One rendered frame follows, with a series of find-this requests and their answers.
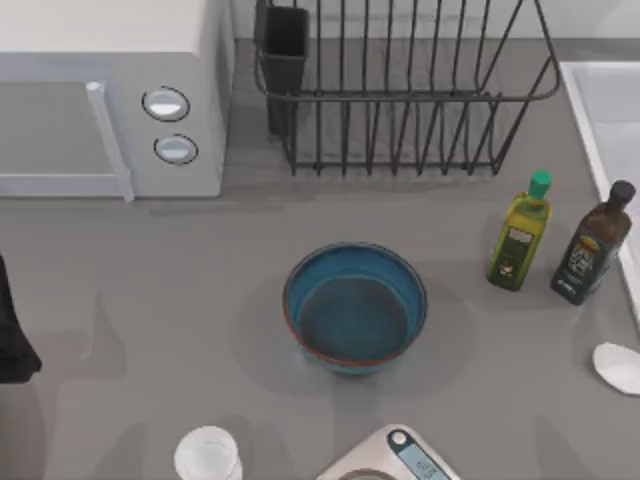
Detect blue bowl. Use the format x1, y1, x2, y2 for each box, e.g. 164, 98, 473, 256
282, 241, 429, 378

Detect small microwave knob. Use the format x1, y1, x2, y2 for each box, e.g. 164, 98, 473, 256
152, 133, 200, 166

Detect black cutlery holder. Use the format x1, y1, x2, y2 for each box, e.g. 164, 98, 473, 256
253, 0, 311, 94

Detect yellow oil bottle green cap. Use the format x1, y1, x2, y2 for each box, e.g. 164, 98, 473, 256
486, 169, 555, 293

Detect large microwave knob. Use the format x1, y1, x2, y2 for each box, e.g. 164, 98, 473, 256
141, 85, 192, 123

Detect silver kitchen scale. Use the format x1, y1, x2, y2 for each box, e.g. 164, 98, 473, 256
314, 423, 464, 480

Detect clear glass cup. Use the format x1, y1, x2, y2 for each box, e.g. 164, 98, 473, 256
173, 425, 239, 480

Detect dark oil bottle black cap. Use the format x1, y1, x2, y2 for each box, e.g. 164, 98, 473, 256
549, 180, 638, 307

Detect white sink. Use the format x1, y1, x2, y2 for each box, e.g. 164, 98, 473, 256
558, 60, 640, 335

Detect pale microwave oven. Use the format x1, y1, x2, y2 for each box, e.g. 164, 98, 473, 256
0, 0, 236, 203

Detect black wire dish rack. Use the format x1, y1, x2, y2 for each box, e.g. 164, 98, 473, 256
252, 0, 562, 177

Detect microwave door handle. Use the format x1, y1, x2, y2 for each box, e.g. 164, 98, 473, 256
84, 81, 136, 204

